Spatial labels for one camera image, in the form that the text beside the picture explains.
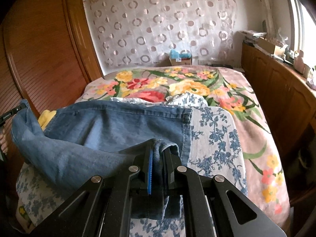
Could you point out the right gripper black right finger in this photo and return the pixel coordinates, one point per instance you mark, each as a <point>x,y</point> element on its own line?
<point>174,173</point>

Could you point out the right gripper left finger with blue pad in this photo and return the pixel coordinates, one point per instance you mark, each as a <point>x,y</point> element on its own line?
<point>142,172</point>

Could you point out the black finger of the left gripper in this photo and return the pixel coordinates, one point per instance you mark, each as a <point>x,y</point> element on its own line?
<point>9,114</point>

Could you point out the blue denim jeans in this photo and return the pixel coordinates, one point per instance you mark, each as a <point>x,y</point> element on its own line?
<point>102,138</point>

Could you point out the person's left hand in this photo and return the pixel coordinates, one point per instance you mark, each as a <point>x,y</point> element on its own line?
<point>3,141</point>

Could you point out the yellow Pikachu plush toy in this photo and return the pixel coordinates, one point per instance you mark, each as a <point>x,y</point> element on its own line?
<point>45,117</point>

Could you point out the brown wooden louvered wardrobe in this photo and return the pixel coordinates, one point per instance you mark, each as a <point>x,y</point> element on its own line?
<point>47,54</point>

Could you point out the small cardboard box blue items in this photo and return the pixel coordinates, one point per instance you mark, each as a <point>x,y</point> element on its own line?
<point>179,59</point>

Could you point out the colourful floral bed blanket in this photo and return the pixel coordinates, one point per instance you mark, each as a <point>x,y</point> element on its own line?
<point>222,108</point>

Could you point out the pink circle patterned curtain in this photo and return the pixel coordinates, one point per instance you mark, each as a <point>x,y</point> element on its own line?
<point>142,33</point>

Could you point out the brown wooden side cabinet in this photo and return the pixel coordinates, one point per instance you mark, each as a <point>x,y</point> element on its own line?
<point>289,107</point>

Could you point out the stack of papers on cabinet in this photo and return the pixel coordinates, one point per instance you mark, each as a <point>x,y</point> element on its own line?
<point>250,36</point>

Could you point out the cardboard box on cabinet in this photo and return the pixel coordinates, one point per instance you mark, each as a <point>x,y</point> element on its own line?
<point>272,46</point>

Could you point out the pink bottle on cabinet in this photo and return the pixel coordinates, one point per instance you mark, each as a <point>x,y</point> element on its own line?
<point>299,65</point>

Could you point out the window with bright light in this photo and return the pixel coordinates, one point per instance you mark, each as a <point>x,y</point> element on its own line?
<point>303,27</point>

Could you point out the rolled patterned side curtain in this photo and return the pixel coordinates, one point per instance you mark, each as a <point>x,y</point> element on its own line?
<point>268,16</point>

